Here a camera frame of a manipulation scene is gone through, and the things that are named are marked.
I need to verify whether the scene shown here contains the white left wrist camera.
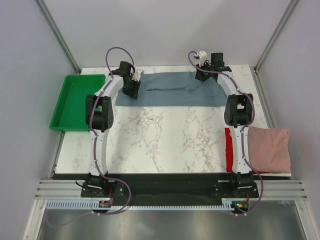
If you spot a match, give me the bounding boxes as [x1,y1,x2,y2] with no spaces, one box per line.
[132,68,144,82]

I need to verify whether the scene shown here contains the pink folded t shirt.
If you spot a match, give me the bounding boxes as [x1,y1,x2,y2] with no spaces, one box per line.
[247,126,291,174]

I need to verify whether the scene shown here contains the red folded t shirt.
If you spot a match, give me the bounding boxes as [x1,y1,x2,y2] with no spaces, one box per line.
[225,126,267,174]

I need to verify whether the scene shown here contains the aluminium left corner post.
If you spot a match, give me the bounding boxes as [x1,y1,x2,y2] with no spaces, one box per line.
[34,0,82,75]

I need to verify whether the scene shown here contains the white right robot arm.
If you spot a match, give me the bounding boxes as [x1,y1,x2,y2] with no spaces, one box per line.
[194,51,255,197]

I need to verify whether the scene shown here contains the aluminium front frame rail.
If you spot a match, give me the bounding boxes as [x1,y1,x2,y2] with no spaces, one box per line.
[35,180,308,201]

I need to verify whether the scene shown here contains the aluminium right corner post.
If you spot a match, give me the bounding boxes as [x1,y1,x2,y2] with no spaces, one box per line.
[253,0,300,74]

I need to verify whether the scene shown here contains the light blue cable duct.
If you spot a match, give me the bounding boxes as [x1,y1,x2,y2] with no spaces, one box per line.
[46,199,234,211]

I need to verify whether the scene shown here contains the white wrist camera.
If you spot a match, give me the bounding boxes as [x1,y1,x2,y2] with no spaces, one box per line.
[195,50,208,67]
[132,68,144,82]

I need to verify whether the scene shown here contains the green plastic bin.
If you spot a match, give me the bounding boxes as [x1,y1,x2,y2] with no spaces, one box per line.
[49,74,106,132]

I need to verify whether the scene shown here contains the white folded t shirt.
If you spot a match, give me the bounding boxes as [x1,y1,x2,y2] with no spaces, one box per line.
[259,172,292,177]

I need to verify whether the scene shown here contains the aluminium corner post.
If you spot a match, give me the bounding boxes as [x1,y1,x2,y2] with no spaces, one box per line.
[253,0,300,74]
[34,0,82,75]

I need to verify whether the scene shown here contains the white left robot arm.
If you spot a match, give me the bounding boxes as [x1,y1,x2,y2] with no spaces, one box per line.
[81,61,143,198]

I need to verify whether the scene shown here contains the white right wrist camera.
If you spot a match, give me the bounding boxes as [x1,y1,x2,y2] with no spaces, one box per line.
[195,50,208,67]

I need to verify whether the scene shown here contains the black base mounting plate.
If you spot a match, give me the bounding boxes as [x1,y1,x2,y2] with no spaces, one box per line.
[81,173,259,208]

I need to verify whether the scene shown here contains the blue grey t shirt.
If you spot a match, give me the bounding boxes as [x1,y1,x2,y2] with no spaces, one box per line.
[115,71,228,107]

